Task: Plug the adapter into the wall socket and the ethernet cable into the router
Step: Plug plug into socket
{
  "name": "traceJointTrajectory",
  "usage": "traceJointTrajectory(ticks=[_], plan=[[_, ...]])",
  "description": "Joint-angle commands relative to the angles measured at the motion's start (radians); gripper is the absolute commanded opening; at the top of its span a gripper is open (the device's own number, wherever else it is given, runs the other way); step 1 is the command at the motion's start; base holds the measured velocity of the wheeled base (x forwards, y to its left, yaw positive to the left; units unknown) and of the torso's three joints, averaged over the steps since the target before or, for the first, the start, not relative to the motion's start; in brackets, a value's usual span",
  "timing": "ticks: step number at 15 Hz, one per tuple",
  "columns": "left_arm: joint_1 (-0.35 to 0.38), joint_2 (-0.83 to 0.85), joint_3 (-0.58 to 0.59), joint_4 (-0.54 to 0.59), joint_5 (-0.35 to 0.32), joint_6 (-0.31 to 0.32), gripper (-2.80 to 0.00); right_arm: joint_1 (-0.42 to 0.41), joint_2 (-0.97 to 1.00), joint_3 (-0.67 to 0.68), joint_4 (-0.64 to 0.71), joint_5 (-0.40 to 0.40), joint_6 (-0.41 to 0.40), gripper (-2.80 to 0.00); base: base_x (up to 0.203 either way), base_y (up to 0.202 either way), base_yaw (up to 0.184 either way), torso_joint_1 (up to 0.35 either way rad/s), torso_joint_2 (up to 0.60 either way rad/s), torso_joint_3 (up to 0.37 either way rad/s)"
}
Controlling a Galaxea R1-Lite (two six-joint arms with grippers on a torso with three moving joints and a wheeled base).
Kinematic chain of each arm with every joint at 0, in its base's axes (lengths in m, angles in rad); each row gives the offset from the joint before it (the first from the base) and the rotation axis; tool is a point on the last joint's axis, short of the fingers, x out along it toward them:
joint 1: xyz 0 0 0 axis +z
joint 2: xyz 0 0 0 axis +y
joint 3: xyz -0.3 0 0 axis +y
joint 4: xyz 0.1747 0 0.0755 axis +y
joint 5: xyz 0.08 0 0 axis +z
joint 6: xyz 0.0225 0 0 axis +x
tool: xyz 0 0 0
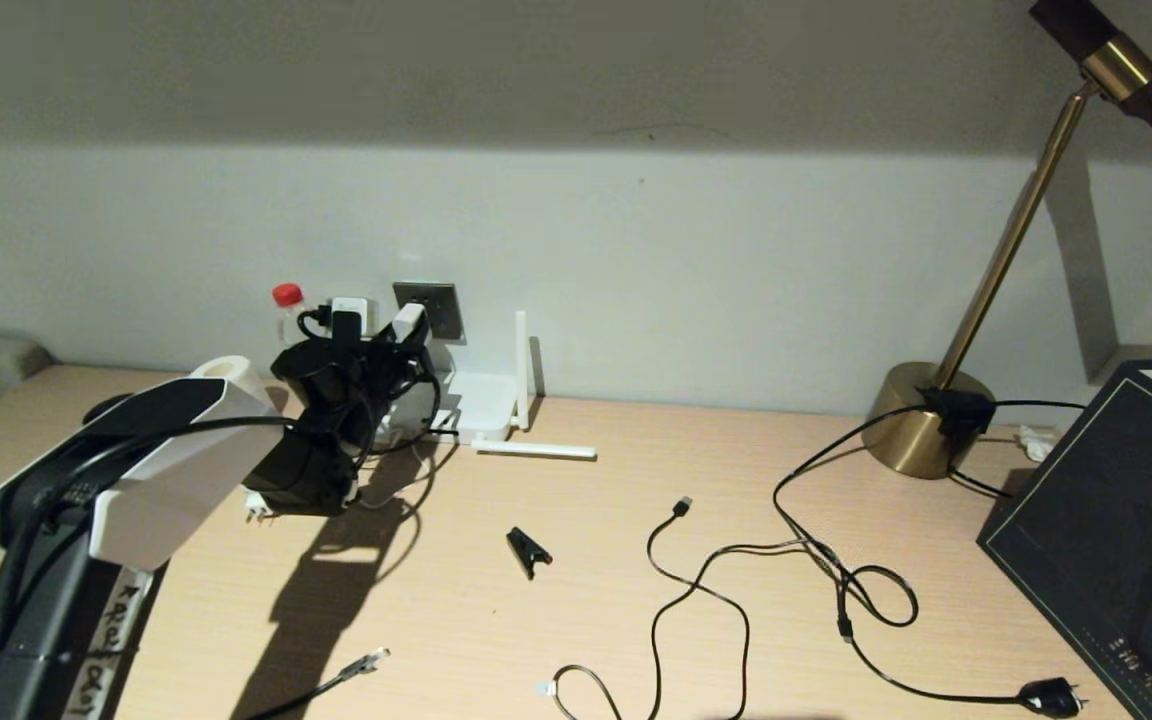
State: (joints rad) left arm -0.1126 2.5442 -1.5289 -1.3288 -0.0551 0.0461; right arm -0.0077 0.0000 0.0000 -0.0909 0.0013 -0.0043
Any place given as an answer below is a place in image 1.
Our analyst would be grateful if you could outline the white adapter cord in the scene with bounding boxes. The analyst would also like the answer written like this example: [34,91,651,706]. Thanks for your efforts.
[354,440,439,513]

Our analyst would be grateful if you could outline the white router with antennas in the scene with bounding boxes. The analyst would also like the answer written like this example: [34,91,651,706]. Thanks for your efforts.
[376,310,599,461]

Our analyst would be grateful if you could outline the clear water bottle red cap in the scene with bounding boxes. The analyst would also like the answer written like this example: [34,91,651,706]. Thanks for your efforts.
[272,283,309,346]

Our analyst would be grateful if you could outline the white paper roll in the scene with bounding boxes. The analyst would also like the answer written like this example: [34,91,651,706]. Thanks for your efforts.
[188,355,279,413]

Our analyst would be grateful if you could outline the black plastic clip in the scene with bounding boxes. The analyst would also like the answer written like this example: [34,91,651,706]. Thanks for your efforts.
[506,527,554,581]

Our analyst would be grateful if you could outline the brass desk lamp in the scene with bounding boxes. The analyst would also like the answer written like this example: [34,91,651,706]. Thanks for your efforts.
[863,0,1152,479]

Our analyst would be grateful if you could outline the black box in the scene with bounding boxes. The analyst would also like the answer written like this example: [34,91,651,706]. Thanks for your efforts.
[976,345,1152,720]

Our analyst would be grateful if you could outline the grey wall socket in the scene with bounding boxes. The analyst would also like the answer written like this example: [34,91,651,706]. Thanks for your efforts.
[393,282,464,344]

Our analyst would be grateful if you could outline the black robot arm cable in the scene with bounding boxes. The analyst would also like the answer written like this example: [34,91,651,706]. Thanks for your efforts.
[0,305,442,661]

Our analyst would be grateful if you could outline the black ethernet cable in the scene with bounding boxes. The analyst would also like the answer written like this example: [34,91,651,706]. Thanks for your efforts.
[241,648,393,720]

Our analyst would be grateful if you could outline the black USB cable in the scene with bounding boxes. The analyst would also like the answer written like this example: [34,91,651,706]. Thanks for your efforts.
[536,497,809,720]

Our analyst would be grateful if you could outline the black lamp power cord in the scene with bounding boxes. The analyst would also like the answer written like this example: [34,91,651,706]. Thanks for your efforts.
[774,400,1087,719]

